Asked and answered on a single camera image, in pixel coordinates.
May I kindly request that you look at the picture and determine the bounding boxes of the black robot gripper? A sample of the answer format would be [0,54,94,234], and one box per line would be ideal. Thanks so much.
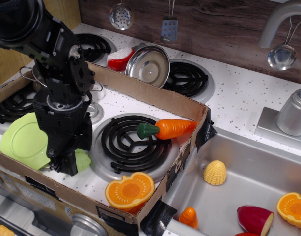
[33,92,92,176]

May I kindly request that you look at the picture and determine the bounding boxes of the light green toy broccoli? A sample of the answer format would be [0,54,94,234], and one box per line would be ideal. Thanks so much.
[75,149,91,172]

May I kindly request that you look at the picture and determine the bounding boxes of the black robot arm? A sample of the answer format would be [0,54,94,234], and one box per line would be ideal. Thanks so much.
[0,0,94,176]

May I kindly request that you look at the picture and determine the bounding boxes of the stainless steel pot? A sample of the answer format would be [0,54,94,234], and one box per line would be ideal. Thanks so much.
[19,66,103,92]

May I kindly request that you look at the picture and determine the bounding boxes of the steel pot lid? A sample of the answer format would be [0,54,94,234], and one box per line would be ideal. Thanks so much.
[125,45,170,88]

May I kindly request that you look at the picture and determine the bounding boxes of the grey stove knob under plate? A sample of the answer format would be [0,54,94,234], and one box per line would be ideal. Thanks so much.
[39,165,53,172]

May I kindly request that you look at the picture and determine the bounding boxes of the front right black burner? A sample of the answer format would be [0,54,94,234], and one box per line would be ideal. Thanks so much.
[89,113,179,183]

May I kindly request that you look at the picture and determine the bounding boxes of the grey stove knob centre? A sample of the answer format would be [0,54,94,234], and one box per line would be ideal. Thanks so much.
[87,102,104,124]

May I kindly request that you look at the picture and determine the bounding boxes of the brown cardboard fence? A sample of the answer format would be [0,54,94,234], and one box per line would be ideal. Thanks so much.
[0,63,215,236]

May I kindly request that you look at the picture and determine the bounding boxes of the light green plastic plate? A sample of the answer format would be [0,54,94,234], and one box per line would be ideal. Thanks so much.
[0,113,50,170]

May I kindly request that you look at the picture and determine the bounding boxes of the front left black burner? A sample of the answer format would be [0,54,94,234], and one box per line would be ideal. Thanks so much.
[0,83,36,134]

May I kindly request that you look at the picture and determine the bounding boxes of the grey oven knob front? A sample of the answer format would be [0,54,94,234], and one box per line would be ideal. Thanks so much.
[70,213,109,236]

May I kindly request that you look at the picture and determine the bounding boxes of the orange toy carrot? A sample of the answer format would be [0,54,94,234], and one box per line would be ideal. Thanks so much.
[137,119,198,140]

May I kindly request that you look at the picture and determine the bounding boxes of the yellow toy at bottom left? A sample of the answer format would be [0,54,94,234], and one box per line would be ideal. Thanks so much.
[0,225,15,236]

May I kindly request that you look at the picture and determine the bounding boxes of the small orange toy bottle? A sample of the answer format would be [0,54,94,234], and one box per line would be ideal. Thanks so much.
[178,206,199,230]

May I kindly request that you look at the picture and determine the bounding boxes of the back right black burner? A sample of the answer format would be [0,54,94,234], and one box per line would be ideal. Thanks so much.
[163,59,215,103]

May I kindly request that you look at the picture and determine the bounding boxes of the yellow toy corn piece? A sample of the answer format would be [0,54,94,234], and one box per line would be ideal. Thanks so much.
[203,160,227,185]

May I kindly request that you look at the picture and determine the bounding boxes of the hanging steel skimmer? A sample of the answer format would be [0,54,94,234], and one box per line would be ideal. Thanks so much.
[109,0,134,30]

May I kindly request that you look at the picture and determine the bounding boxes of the hanging steel spatula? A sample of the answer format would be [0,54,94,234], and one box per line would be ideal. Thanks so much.
[160,0,178,43]

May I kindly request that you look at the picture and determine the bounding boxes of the red toy piece bottom edge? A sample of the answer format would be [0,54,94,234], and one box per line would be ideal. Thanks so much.
[234,232,259,236]

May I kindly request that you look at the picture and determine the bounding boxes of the red toy sweet potato half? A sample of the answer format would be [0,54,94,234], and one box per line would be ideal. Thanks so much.
[237,206,274,236]

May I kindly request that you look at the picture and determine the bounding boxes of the grey toy faucet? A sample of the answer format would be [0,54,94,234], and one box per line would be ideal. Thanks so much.
[253,0,301,149]

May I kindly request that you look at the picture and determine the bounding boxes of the orange pumpkin half in sink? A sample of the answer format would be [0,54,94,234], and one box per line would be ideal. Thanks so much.
[276,192,301,229]

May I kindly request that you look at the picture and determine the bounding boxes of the hanging steel ladle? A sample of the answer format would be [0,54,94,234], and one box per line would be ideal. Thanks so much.
[268,17,301,71]

